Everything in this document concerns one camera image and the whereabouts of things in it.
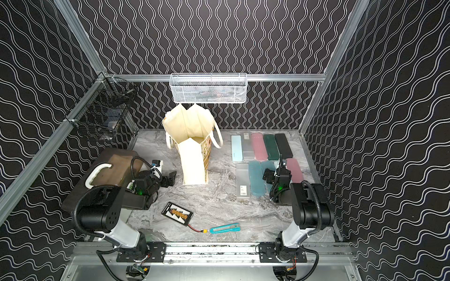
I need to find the brown storage box white handle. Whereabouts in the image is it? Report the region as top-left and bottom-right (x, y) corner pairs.
(61, 148), (143, 213)

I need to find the translucent green pencil case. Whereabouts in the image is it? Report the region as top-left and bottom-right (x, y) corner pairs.
(261, 160), (275, 193)

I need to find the cream canvas tote bag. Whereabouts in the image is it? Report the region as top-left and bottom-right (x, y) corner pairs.
(162, 104), (223, 186)

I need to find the black pencil case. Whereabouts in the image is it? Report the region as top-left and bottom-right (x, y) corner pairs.
(275, 133), (294, 159)

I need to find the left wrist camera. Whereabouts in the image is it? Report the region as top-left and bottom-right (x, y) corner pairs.
(141, 159), (162, 182)

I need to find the white wire mesh basket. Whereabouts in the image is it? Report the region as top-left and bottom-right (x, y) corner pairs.
(169, 73), (248, 104)

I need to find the black battery pack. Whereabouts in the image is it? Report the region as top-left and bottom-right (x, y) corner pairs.
(161, 202), (193, 226)

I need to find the translucent grey pencil case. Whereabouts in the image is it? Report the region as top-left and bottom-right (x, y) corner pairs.
(241, 132), (255, 161)
(236, 163), (251, 199)

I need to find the teal pencil case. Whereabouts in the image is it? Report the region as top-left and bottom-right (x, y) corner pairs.
(248, 160), (266, 197)

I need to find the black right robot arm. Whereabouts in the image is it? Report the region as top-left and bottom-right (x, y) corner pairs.
(262, 167), (335, 262)

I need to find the dark green pencil case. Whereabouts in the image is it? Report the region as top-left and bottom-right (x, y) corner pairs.
(263, 134), (280, 161)

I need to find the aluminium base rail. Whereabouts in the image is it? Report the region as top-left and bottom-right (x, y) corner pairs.
(70, 242), (353, 266)

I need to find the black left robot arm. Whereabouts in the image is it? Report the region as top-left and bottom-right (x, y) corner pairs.
(71, 156), (177, 249)

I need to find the teal utility knife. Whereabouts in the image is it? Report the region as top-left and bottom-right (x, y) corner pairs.
(209, 223), (241, 234)

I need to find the light green case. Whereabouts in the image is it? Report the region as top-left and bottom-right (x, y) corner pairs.
(231, 135), (243, 162)

